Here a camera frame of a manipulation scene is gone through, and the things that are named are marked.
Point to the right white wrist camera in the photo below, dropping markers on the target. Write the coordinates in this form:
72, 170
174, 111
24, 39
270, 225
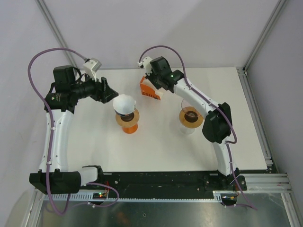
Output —
145, 64

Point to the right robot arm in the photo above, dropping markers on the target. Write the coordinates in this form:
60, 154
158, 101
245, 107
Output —
217, 127

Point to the aluminium frame post right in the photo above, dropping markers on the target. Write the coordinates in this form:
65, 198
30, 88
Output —
267, 29

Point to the orange glass carafe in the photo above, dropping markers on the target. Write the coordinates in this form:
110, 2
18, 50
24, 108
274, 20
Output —
130, 130

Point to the aluminium frame post left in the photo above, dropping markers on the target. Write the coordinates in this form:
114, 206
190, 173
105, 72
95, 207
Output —
55, 30

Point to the clear glass carafe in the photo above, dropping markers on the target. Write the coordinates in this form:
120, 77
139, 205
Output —
186, 130

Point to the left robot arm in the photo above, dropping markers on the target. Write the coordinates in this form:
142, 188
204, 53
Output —
53, 175

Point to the orange coffee filter box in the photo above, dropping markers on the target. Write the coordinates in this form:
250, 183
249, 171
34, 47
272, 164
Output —
149, 90

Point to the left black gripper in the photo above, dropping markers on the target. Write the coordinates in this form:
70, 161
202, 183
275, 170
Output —
102, 91

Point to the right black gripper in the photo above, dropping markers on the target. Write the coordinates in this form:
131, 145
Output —
150, 77

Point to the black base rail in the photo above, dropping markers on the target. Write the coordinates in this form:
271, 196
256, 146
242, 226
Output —
171, 185

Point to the aluminium frame post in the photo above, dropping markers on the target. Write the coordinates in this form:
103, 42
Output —
267, 29
55, 30

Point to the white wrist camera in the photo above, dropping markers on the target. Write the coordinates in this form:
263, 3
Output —
145, 64
91, 66

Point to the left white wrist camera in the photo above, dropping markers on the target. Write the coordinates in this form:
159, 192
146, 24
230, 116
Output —
91, 66

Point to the white paper coffee filter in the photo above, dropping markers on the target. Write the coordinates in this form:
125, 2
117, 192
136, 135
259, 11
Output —
124, 104

